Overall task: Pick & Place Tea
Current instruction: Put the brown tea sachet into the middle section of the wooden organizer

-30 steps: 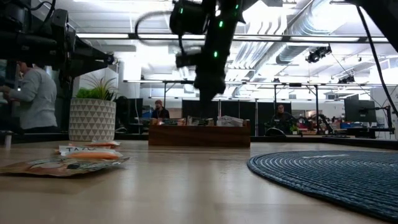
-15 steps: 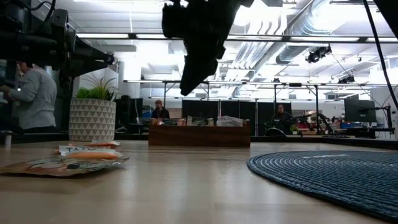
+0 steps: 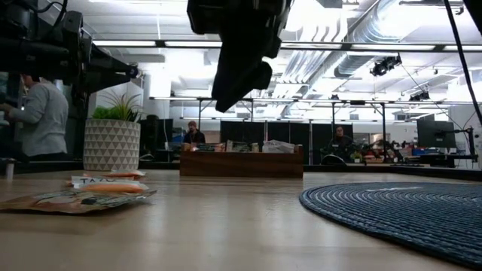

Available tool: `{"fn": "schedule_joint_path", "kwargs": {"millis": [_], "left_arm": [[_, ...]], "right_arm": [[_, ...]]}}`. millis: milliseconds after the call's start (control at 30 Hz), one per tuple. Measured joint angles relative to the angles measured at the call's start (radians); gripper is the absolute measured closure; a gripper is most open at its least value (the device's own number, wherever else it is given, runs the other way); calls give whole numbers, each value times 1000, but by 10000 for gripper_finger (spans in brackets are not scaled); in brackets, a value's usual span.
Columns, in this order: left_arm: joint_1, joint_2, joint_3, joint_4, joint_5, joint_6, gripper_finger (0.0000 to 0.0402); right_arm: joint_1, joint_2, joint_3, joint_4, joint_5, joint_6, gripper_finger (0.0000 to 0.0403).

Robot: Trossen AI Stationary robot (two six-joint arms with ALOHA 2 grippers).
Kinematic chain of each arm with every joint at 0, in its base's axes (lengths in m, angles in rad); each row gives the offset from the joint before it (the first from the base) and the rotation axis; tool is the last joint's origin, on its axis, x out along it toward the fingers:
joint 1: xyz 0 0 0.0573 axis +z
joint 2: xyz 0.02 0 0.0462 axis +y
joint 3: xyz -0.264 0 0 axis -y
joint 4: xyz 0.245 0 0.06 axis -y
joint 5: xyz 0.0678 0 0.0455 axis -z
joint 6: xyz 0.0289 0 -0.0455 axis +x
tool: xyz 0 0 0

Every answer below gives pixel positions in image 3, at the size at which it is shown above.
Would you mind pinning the round dark blue placemat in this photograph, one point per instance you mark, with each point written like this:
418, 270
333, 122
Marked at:
406, 218

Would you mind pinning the black partition panel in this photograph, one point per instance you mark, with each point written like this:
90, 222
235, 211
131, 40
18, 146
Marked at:
290, 133

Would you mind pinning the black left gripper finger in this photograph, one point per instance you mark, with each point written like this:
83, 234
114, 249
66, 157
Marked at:
113, 64
107, 80

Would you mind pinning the tan tea packet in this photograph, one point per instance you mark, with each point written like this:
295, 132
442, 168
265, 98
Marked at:
241, 147
75, 201

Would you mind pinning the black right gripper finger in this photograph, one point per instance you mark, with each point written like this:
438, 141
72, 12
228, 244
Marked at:
263, 75
235, 79

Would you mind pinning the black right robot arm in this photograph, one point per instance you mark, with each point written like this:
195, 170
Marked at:
476, 7

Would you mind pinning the black computer monitor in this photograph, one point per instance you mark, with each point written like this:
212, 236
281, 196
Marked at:
158, 131
437, 134

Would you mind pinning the black workstation frame with lights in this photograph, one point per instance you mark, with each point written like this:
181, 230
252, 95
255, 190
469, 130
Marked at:
357, 102

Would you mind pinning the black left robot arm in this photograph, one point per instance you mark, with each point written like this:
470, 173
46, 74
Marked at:
30, 56

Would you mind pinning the dark office desk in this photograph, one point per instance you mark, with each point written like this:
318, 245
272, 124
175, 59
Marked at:
452, 158

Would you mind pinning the wooden compartment tea box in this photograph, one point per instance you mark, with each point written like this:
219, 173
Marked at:
241, 165

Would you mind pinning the black ceiling spotlight cluster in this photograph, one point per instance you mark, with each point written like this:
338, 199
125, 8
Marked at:
384, 66
420, 96

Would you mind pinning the small potted plant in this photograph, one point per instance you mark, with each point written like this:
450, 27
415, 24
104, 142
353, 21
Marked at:
356, 156

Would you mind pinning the long ceiling light bar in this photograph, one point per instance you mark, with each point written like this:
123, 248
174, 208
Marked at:
188, 44

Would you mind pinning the black aluminium table frame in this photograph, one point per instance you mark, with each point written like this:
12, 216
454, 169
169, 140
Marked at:
158, 165

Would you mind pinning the person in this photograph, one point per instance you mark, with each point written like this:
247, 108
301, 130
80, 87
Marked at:
45, 120
194, 135
340, 145

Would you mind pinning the black office chair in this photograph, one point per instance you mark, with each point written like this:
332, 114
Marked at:
331, 160

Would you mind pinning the succulent in patterned white pot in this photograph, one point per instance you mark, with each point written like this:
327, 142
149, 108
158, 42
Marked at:
111, 145

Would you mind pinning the small white cylinder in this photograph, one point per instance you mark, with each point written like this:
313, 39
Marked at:
9, 169

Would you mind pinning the silver ventilation duct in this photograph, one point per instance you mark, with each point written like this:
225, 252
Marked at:
357, 52

